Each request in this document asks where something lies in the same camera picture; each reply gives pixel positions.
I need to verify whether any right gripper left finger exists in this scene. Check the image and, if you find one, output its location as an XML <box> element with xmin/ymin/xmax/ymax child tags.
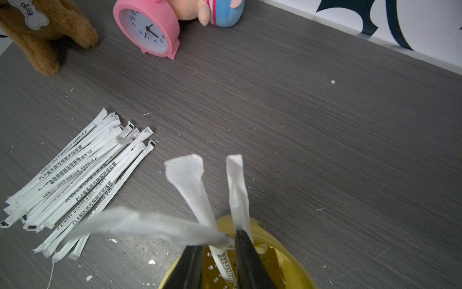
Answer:
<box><xmin>163</xmin><ymin>246</ymin><xmax>205</xmax><ymax>289</ymax></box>

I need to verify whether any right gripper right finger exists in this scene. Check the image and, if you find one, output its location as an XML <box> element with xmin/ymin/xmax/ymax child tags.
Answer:
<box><xmin>235</xmin><ymin>230</ymin><xmax>276</xmax><ymax>289</ymax></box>

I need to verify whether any fourteenth white straw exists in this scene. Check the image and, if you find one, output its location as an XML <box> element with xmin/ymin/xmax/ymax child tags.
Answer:
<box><xmin>64</xmin><ymin>207</ymin><xmax>235</xmax><ymax>249</ymax></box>

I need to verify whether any fifteenth white straw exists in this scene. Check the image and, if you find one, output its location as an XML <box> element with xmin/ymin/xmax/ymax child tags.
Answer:
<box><xmin>164</xmin><ymin>154</ymin><xmax>236</xmax><ymax>289</ymax></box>

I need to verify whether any eleventh white straw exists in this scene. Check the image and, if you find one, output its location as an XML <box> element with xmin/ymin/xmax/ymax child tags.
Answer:
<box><xmin>68</xmin><ymin>234</ymin><xmax>90</xmax><ymax>261</ymax></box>

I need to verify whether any yellow plastic cup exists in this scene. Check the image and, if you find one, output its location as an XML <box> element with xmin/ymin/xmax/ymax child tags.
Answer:
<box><xmin>158</xmin><ymin>216</ymin><xmax>319</xmax><ymax>289</ymax></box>

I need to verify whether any pink alarm clock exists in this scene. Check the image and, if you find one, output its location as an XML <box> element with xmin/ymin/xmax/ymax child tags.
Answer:
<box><xmin>113</xmin><ymin>0</ymin><xmax>180</xmax><ymax>60</ymax></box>

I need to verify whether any brown teddy bear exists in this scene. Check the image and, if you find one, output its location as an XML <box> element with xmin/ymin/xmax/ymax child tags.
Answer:
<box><xmin>1</xmin><ymin>1</ymin><xmax>99</xmax><ymax>76</ymax></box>

